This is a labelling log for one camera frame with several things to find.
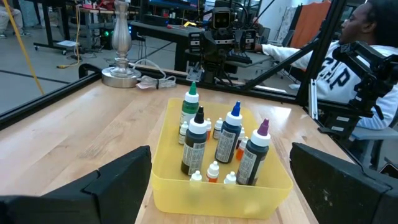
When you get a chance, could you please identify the small black food coloring bottle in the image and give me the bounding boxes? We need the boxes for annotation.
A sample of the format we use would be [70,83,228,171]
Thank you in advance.
[178,121,189,146]

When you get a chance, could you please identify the small red food coloring bottle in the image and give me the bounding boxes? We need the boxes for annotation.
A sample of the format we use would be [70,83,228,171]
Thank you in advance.
[206,161,220,184]

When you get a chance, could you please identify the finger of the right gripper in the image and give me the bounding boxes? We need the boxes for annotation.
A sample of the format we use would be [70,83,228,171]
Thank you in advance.
[201,30,220,63]
[234,29,248,53]

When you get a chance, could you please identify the large purple food coloring bottle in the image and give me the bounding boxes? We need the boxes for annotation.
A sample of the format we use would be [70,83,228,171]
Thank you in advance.
[236,118,271,187]

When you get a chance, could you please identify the black side desk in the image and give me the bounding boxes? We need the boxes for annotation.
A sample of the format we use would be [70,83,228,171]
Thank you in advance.
[129,20,215,73]

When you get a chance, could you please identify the white shade table lamp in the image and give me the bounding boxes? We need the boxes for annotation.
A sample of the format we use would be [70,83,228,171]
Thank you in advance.
[101,0,142,89]

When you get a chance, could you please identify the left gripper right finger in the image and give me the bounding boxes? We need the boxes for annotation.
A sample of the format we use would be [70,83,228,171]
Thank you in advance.
[289,142,398,224]

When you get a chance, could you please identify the large black food coloring bottle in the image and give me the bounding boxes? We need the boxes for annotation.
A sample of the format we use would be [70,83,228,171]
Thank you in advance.
[180,105,208,175]

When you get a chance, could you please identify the person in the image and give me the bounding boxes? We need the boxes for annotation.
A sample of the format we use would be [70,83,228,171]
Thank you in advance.
[253,0,398,131]
[0,4,32,40]

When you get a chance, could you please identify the large green food coloring bottle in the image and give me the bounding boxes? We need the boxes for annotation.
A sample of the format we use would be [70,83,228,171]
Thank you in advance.
[179,81,200,125]

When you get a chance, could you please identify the orange fabric panel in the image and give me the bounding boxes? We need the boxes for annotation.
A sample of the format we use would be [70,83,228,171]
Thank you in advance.
[289,1,332,49]

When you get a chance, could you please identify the grey chair seat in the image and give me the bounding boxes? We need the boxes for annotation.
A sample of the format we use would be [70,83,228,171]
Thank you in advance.
[351,126,398,162]

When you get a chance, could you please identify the large blue food coloring bottle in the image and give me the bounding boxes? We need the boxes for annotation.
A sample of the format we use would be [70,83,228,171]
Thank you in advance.
[214,101,243,164]

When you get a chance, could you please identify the white bundled lamp cord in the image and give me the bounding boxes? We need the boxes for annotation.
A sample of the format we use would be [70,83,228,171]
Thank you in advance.
[132,58,177,91]

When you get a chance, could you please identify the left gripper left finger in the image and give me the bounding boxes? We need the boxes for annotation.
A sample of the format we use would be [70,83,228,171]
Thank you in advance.
[42,145,152,224]

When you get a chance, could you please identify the small orange food coloring bottle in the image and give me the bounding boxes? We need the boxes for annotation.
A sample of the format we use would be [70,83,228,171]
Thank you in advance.
[235,136,249,161]

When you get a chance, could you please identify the yellow hanging cord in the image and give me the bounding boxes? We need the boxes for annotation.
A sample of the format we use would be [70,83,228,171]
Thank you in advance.
[2,0,45,95]

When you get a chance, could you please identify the black computer tower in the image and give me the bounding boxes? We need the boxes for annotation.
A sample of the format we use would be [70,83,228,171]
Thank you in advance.
[99,26,114,50]

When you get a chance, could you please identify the yellow translucent plastic bin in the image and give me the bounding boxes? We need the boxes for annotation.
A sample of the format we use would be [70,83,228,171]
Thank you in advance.
[150,98,294,220]

